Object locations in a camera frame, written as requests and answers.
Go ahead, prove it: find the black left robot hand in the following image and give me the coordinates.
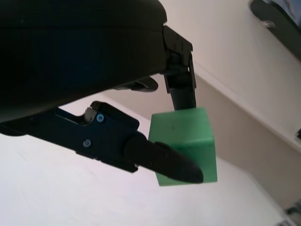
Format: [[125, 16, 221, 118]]
[[0, 0, 204, 184]]

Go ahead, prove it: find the black chair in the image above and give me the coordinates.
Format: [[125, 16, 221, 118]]
[[249, 0, 301, 61]]

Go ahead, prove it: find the green wooden block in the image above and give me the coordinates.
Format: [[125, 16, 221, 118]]
[[148, 107, 218, 187]]

